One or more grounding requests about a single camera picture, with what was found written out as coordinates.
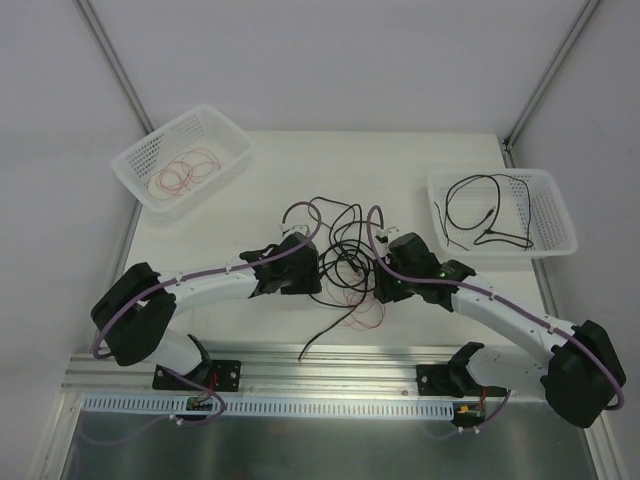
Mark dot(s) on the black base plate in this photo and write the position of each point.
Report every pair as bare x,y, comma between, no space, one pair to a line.
220,375
445,380

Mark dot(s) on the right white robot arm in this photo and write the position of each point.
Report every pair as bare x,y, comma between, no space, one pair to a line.
574,368

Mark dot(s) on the left aluminium frame post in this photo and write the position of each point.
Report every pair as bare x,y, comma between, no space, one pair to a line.
90,16

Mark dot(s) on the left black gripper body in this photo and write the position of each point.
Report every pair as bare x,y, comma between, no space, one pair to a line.
307,279

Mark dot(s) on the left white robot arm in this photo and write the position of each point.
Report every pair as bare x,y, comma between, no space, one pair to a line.
133,316

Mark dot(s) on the right white plastic basket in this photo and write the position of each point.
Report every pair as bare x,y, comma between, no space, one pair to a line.
500,214

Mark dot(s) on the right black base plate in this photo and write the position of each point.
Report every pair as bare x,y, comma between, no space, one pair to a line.
445,380

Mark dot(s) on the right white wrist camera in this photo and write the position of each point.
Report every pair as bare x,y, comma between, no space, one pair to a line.
386,236

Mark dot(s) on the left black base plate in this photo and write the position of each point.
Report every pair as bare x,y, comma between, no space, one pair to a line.
220,375

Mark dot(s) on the left white plastic basket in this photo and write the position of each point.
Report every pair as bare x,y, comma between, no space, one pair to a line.
179,165

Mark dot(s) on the white slotted cable duct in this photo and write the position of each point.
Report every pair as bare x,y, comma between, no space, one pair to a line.
270,407

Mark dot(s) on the aluminium mounting rail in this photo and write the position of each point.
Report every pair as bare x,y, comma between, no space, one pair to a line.
325,371

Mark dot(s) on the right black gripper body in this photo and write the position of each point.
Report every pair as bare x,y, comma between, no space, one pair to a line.
386,288

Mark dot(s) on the aluminium frame post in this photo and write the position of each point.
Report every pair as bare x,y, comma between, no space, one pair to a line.
90,16
561,54

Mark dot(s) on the white plastic basket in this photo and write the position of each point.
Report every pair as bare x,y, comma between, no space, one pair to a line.
179,165
500,214

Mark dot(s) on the right aluminium frame post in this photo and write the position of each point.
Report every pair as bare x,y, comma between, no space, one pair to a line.
561,54

